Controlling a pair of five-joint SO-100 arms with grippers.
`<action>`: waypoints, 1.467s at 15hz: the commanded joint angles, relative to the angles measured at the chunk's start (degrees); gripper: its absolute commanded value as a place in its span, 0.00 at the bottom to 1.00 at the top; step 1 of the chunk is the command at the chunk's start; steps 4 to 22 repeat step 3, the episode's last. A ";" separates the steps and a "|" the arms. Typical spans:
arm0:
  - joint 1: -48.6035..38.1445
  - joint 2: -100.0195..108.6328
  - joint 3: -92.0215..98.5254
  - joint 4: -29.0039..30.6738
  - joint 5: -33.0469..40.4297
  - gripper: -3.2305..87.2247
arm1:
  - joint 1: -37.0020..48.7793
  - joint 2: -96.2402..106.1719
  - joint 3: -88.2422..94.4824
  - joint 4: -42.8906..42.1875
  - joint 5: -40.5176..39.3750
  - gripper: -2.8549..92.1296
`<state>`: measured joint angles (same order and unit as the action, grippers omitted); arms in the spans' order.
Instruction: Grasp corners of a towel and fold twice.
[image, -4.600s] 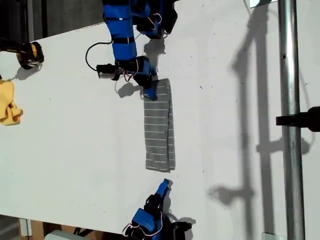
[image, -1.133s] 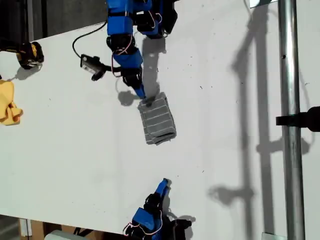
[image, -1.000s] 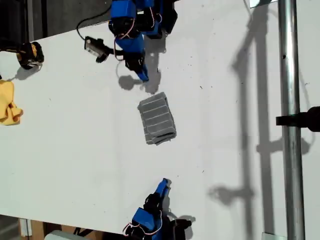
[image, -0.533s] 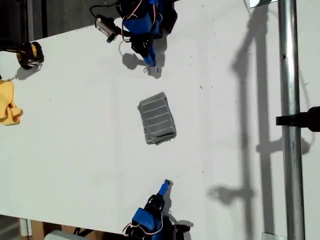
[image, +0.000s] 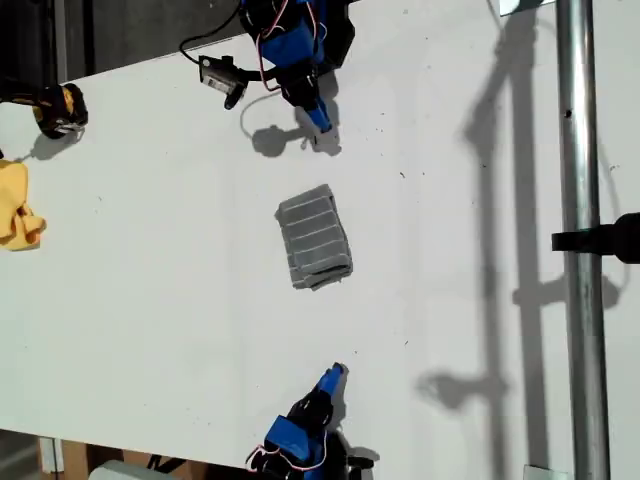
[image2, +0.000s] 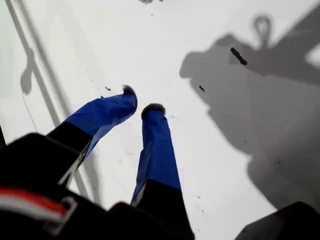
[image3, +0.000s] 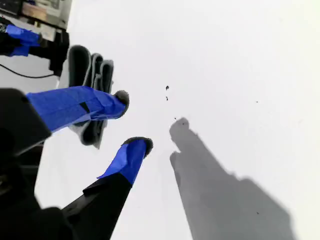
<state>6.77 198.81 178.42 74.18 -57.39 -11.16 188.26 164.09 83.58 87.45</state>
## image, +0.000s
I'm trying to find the grey striped towel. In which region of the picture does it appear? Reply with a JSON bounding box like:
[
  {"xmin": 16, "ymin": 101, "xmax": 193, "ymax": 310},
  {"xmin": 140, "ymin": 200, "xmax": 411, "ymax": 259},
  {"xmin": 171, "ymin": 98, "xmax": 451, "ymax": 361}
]
[{"xmin": 273, "ymin": 183, "xmax": 355, "ymax": 292}]

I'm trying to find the dark slatted furniture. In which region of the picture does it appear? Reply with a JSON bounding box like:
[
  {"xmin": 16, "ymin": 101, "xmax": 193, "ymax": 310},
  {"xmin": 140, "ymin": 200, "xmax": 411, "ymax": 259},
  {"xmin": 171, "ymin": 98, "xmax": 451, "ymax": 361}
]
[{"xmin": 0, "ymin": 0, "xmax": 96, "ymax": 84}]

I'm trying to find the black clamp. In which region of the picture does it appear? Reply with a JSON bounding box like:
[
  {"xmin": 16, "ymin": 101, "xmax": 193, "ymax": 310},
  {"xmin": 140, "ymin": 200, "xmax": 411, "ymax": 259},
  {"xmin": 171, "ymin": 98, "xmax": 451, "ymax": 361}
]
[{"xmin": 551, "ymin": 211, "xmax": 640, "ymax": 265}]

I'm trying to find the yellow cloth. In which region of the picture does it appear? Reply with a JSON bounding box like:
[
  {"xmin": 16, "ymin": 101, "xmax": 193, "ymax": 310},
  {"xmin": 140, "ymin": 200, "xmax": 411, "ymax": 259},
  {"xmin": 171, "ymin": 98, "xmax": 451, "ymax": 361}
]
[{"xmin": 0, "ymin": 158, "xmax": 48, "ymax": 253}]

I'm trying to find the short black camera stalk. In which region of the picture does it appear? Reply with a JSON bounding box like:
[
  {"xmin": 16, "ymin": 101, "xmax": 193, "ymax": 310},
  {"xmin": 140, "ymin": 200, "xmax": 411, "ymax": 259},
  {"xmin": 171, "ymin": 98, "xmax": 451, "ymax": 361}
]
[{"xmin": 242, "ymin": 67, "xmax": 284, "ymax": 86}]

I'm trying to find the red white servo wire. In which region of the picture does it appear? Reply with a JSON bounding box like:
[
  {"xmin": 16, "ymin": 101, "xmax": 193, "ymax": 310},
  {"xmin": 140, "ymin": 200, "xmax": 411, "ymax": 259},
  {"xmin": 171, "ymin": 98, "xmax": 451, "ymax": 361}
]
[
  {"xmin": 244, "ymin": 432, "xmax": 331, "ymax": 474},
  {"xmin": 253, "ymin": 0, "xmax": 329, "ymax": 94}
]

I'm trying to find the black camera box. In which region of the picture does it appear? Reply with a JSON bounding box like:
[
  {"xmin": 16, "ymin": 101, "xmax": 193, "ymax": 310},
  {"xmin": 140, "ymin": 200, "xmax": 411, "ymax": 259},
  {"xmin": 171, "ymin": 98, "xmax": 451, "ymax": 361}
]
[
  {"xmin": 198, "ymin": 53, "xmax": 250, "ymax": 111},
  {"xmin": 345, "ymin": 449, "xmax": 377, "ymax": 480}
]

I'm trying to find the black camera cable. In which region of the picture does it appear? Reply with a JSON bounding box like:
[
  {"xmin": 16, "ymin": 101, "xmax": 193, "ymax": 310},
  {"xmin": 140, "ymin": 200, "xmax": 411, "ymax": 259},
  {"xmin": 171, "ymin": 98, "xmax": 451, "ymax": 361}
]
[{"xmin": 178, "ymin": 0, "xmax": 246, "ymax": 66}]

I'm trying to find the steel post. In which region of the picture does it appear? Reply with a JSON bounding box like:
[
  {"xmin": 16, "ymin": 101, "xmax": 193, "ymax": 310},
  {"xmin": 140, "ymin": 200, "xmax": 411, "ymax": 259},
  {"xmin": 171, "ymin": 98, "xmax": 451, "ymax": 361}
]
[{"xmin": 554, "ymin": 0, "xmax": 612, "ymax": 480}]

